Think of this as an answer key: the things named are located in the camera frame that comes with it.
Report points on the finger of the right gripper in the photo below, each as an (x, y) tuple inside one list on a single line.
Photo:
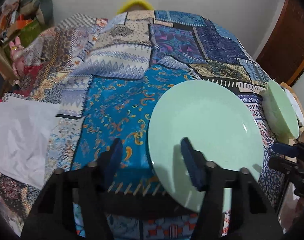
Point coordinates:
[(289, 168)]

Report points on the yellow foam tube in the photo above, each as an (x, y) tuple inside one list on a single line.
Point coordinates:
[(132, 5)]

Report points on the pink rabbit toy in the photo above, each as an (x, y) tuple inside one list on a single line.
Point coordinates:
[(17, 56)]

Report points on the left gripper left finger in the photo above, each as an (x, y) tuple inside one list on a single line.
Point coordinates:
[(52, 214)]

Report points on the mint green plate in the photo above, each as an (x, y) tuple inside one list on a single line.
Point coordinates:
[(216, 122)]

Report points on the brown wooden door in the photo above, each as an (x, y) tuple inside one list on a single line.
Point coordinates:
[(282, 57)]

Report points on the white bowl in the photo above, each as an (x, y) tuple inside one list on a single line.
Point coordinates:
[(296, 107)]

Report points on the patchwork bedspread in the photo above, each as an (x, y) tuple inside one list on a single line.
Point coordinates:
[(108, 75)]

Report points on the white paper sheet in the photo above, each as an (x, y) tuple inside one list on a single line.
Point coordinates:
[(25, 128)]

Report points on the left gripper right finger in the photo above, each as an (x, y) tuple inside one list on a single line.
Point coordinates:
[(251, 217)]

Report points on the mint green bowl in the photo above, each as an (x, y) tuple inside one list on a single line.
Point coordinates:
[(279, 113)]

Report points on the grey plush toy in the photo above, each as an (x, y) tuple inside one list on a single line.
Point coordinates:
[(43, 10)]

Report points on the green storage box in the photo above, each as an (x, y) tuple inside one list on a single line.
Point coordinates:
[(26, 30)]

